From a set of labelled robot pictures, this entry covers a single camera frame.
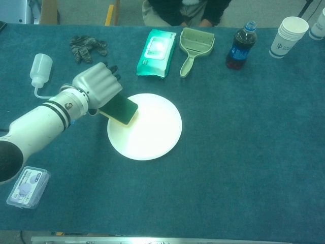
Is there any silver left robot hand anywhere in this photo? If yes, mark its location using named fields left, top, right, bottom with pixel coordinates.
left=72, top=62, right=124, bottom=116

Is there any dark green sponge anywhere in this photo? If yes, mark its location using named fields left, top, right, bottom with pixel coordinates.
left=98, top=93, right=140, bottom=127

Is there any white round plate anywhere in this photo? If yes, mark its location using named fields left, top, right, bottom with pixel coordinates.
left=107, top=93, right=183, bottom=161

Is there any grey striped knit glove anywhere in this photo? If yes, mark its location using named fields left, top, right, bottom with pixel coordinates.
left=69, top=35, right=108, bottom=64

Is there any green wet wipes pack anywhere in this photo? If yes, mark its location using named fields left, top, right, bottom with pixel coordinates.
left=136, top=28, right=177, bottom=79

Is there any translucent plastic squeeze bottle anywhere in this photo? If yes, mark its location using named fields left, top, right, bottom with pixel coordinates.
left=29, top=53, right=55, bottom=99

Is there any yellow pole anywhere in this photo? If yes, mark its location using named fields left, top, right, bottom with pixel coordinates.
left=105, top=0, right=115, bottom=26

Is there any brown cardboard box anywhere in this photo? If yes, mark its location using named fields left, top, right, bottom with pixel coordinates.
left=40, top=0, right=60, bottom=25

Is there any pale green plastic dustpan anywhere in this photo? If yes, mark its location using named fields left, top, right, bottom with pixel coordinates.
left=179, top=27, right=216, bottom=78

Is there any seated person dark jacket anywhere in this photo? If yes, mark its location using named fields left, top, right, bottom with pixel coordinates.
left=141, top=0, right=233, bottom=27

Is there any clear plastic box purple label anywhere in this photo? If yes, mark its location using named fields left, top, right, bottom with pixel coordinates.
left=6, top=166, right=51, bottom=209

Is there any cola bottle blue label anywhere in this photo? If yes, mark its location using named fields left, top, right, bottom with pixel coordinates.
left=225, top=21, right=258, bottom=70

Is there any teal table cloth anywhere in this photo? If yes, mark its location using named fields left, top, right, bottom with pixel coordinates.
left=0, top=22, right=325, bottom=233

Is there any white paper cup stack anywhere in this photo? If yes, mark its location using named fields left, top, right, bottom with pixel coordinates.
left=269, top=16, right=310, bottom=59
left=308, top=7, right=325, bottom=41

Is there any black stand leg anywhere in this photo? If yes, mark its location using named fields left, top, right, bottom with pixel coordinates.
left=297, top=0, right=314, bottom=18

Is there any grey metal frame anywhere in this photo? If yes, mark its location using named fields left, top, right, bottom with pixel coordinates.
left=19, top=0, right=41, bottom=25

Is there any aluminium table edge rail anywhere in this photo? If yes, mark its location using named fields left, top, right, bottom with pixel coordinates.
left=30, top=236, right=289, bottom=244

